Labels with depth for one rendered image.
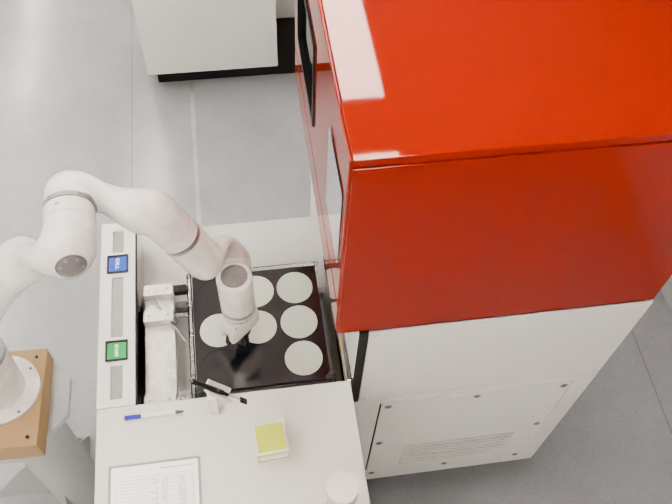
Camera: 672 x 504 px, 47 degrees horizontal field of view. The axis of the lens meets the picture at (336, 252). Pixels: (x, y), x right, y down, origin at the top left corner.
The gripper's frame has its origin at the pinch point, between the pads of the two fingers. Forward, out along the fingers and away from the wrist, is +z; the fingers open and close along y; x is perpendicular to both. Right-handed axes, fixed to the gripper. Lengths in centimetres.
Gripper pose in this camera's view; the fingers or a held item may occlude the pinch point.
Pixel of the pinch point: (242, 338)
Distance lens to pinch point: 205.2
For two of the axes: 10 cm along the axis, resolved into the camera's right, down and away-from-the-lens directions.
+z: -0.4, 5.4, 8.4
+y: -6.4, 6.3, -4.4
